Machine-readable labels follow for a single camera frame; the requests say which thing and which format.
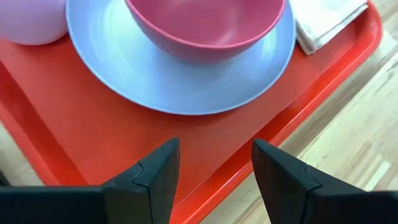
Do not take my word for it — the beige cloth napkin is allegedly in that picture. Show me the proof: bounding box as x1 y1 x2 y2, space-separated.
289 0 369 56

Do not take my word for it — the lilac plastic cup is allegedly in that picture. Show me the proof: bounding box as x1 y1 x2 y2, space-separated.
0 0 69 46

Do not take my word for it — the red plastic tray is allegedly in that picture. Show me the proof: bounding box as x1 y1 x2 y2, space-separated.
0 0 384 224

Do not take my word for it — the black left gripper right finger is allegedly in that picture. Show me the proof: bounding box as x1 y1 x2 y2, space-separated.
251 138 368 224

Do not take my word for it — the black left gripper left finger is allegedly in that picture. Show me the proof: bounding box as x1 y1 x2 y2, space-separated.
101 138 181 224

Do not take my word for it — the lavender round plate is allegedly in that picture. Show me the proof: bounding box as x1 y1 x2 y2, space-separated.
65 0 297 116

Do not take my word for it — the magenta plastic bowl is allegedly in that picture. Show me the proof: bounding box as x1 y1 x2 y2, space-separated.
124 0 286 65

